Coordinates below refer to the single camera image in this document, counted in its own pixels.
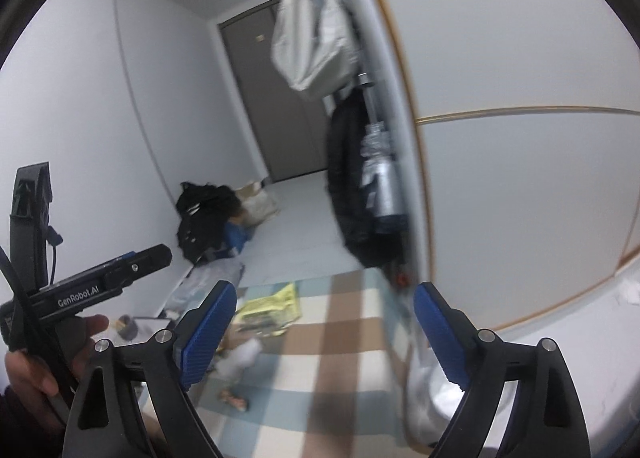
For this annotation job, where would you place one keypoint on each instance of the black backpack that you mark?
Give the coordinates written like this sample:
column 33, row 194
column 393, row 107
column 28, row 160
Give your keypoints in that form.
column 350, row 178

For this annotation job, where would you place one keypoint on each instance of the grey plastic mailing bag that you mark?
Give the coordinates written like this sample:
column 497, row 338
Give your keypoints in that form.
column 210, row 283

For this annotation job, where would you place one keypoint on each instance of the yellow packet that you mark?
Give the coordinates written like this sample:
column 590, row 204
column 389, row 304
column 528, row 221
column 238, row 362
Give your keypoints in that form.
column 270, row 308

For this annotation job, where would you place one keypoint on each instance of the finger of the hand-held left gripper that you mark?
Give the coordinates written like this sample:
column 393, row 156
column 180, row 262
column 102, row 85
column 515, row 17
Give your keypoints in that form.
column 147, row 258

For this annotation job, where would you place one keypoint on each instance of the white tote bag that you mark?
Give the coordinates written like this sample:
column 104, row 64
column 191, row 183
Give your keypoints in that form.
column 310, row 38

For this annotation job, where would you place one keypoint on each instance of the person's left forearm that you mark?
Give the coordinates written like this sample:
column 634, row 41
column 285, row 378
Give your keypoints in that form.
column 20, row 428

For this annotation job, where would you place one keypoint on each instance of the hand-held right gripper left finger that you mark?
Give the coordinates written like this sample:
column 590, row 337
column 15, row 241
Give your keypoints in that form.
column 207, row 333

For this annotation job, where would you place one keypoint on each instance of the silver folded umbrella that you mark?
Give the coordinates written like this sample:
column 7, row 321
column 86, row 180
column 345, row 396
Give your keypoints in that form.
column 382, row 173

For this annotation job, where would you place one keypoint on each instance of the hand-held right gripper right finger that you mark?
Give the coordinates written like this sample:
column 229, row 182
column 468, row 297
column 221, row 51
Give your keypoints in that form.
column 442, row 333

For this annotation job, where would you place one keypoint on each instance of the small orange item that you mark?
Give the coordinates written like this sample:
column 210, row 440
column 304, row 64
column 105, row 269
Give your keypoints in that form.
column 400, row 279

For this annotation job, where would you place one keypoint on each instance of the beige cloth bag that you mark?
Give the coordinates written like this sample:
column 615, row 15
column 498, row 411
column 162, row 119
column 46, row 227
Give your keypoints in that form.
column 260, row 203

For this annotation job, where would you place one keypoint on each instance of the grey-brown door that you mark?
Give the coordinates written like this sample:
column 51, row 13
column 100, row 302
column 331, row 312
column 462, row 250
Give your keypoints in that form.
column 270, row 98

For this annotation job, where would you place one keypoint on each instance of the small tan item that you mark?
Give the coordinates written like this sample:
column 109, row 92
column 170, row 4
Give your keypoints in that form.
column 235, row 398

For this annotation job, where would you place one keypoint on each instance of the black jacket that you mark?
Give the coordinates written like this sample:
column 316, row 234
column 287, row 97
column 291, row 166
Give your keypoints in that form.
column 205, row 218

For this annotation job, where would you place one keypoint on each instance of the person's left hand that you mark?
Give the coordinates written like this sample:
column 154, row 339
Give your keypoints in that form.
column 35, row 373

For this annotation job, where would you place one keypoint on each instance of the white crumpled tissue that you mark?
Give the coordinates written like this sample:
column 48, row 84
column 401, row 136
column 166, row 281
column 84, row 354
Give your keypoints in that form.
column 240, row 355

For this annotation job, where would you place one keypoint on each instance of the checked tablecloth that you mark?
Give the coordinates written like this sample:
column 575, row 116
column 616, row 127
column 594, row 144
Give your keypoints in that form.
column 325, row 378

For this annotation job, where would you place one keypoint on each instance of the translucent plastic bag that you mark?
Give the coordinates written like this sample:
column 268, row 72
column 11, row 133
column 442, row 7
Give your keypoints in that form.
column 430, row 403

